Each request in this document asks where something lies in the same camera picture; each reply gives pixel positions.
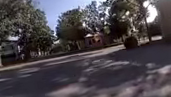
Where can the small red brick building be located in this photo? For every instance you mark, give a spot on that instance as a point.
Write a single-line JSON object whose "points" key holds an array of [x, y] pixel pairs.
{"points": [[93, 40]]}

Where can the pale building behind trees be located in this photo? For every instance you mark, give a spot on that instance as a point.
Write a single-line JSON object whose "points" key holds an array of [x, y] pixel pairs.
{"points": [[8, 51]]}

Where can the dark round planter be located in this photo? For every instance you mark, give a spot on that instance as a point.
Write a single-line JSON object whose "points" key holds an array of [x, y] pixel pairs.
{"points": [[130, 42]]}

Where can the large green tree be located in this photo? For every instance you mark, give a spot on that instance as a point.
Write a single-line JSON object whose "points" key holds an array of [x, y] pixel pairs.
{"points": [[1, 25]]}

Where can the tall green tree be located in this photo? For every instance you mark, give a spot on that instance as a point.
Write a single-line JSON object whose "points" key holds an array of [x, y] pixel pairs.
{"points": [[127, 6]]}

